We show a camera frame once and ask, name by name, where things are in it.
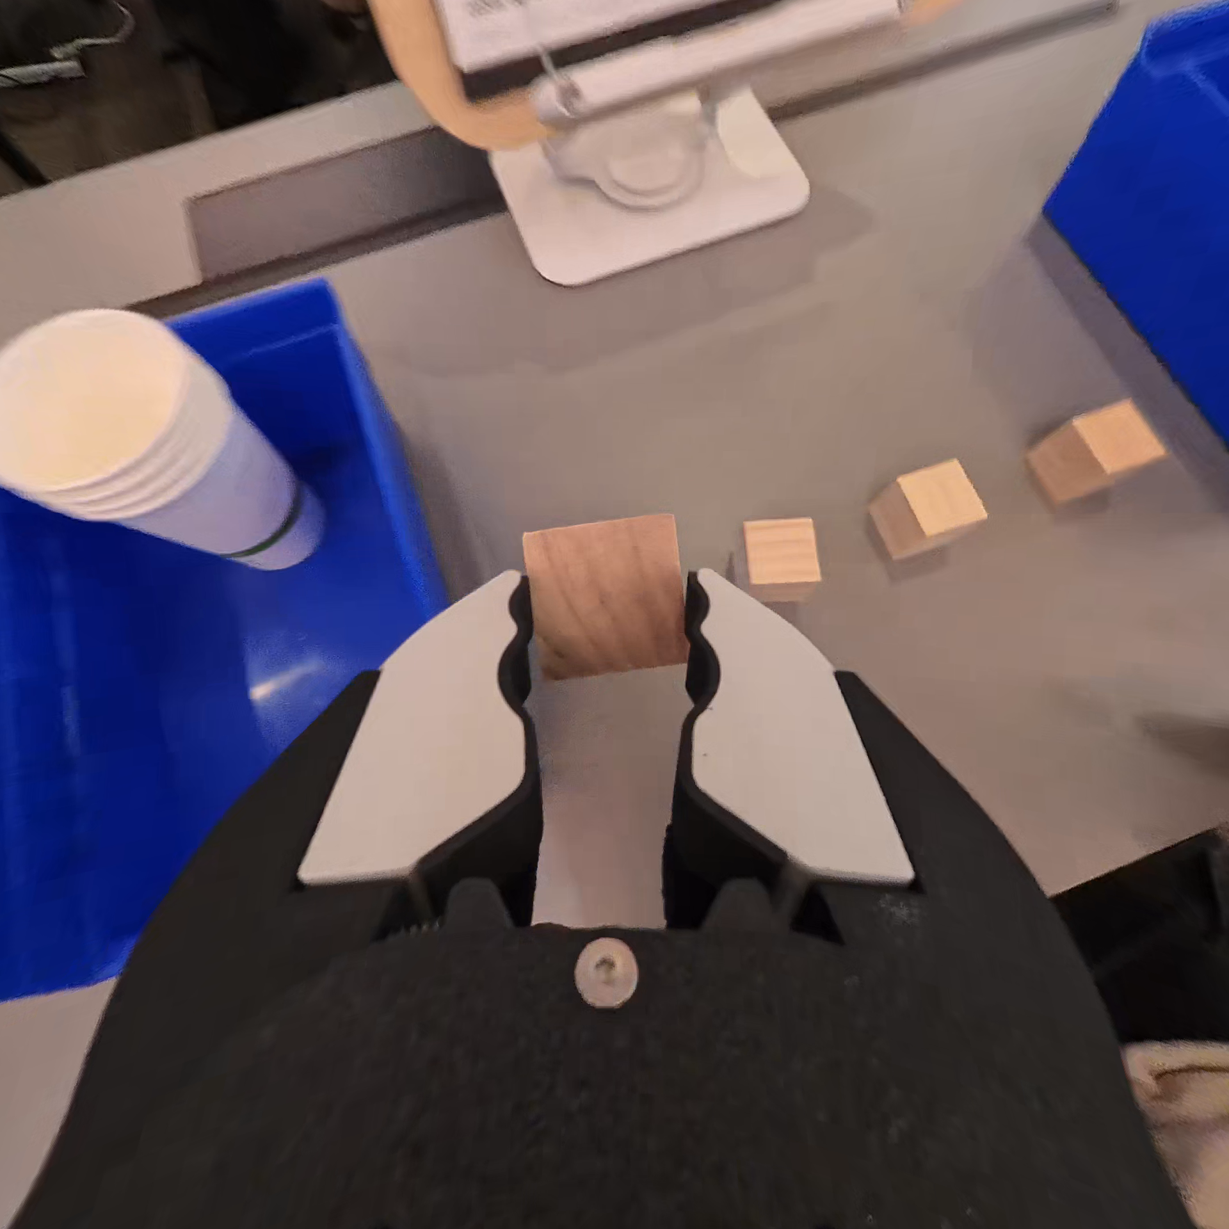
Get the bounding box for dark grey table cable tray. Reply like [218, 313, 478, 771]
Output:
[184, 124, 500, 282]

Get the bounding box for wooden cube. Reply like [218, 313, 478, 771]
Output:
[521, 513, 690, 682]
[742, 518, 824, 604]
[866, 459, 990, 560]
[1024, 398, 1169, 507]

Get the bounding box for stack of white paper cups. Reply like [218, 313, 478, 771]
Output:
[0, 307, 326, 572]

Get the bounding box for white desk stand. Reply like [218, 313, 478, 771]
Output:
[487, 0, 913, 287]

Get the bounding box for blue plastic bin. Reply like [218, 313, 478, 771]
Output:
[0, 278, 452, 1003]
[1042, 0, 1229, 447]

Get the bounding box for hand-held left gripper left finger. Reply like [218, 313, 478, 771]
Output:
[297, 570, 543, 927]

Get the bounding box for person's cream sweater torso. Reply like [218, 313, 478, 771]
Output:
[1123, 1041, 1229, 1229]

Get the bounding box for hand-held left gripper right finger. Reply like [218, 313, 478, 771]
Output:
[663, 567, 916, 927]

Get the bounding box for person's black pants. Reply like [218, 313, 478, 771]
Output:
[1050, 829, 1229, 1047]

